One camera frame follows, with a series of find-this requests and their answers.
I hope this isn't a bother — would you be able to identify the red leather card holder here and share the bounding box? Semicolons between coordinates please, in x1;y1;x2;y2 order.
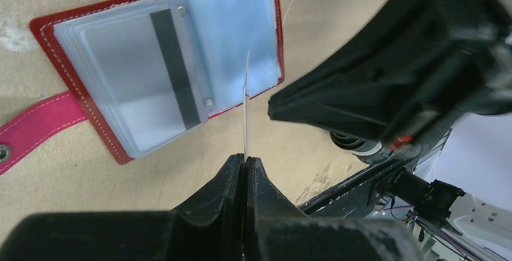
0;0;286;176

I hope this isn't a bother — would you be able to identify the white magnetic stripe card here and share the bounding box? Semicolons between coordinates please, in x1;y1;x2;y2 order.
80;8;205;138

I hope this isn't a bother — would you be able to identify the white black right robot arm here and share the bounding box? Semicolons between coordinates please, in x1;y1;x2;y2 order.
267;0;511;260

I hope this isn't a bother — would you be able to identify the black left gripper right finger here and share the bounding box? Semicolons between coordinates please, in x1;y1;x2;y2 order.
244;157;423;260

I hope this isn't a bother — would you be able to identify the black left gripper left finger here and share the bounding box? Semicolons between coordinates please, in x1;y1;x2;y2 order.
1;154;244;260

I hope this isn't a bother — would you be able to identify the white card edge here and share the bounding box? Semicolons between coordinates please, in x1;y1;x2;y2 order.
243;50;250;161

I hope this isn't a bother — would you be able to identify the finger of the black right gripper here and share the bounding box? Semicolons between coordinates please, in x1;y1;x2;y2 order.
267;0;511;143

